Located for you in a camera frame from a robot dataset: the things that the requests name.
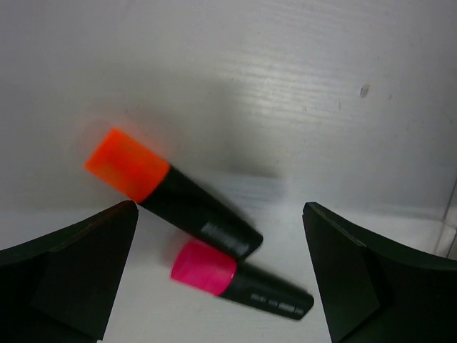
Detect pink black highlighter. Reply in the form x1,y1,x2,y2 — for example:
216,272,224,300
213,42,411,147
170,240,314,321

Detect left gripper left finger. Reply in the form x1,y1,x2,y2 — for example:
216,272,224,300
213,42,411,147
1,201,139,342

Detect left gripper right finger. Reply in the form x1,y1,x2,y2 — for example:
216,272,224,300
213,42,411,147
303,202,456,342

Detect orange black highlighter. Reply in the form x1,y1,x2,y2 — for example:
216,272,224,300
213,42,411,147
84,128,263,259

